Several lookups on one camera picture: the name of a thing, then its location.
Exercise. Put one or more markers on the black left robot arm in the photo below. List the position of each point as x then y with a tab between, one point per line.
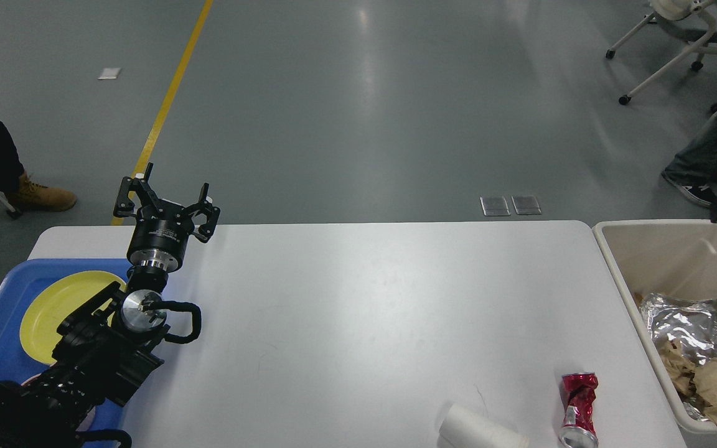
147	319

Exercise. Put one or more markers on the beige plastic bin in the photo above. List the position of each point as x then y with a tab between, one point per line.
677	258

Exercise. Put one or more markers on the office chair base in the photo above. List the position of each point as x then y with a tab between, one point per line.
694	23

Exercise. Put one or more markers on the red wrapper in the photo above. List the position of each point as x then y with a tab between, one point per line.
580	392

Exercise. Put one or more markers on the yellow plate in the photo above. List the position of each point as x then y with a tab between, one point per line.
38	330

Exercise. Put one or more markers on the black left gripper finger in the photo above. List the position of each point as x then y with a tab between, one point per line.
199	220
136	199

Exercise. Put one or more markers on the metal can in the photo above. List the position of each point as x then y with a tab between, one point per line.
572	434

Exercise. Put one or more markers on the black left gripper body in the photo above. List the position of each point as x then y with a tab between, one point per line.
159	243

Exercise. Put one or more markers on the blue plastic tray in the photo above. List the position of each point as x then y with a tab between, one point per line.
94	366

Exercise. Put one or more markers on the foil sheet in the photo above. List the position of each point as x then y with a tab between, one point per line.
690	325

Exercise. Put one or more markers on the white paper cup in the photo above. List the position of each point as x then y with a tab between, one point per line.
462	427

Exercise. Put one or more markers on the metal floor socket plates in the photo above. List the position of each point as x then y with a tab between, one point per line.
500	206

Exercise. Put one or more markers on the white floor marker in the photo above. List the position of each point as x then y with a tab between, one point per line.
109	73

